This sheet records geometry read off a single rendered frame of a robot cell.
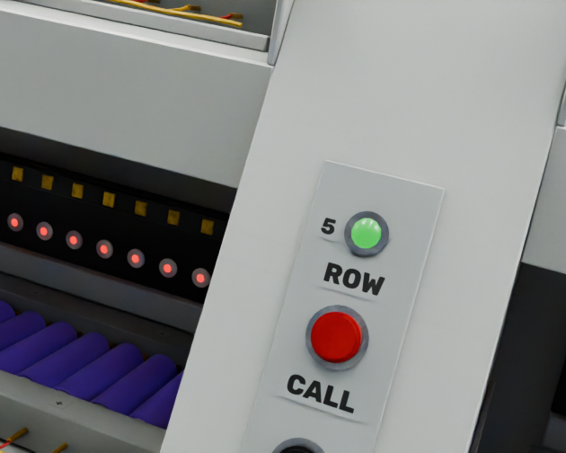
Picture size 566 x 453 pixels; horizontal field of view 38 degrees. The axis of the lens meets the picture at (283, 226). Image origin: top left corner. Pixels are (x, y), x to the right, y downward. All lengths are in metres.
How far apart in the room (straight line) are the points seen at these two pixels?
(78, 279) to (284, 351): 0.24
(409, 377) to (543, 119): 0.09
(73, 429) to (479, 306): 0.19
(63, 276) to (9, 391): 0.12
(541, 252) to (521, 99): 0.05
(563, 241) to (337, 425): 0.09
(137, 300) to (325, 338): 0.23
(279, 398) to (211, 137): 0.10
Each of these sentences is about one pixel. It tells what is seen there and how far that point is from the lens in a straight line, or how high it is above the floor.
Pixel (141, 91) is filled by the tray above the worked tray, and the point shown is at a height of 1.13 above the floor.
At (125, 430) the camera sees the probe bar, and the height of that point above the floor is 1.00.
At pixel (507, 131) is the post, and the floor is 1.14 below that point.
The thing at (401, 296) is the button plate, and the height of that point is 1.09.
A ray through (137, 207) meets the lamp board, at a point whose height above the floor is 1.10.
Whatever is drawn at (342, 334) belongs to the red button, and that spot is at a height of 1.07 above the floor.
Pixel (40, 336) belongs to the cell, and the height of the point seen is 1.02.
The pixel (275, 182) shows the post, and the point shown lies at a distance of 0.27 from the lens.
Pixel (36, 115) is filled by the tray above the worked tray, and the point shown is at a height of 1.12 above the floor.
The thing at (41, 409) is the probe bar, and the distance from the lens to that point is 0.37.
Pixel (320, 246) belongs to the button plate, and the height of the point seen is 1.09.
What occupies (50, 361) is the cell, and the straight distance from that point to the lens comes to 0.42.
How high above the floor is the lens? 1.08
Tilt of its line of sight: 4 degrees up
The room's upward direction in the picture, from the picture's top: 16 degrees clockwise
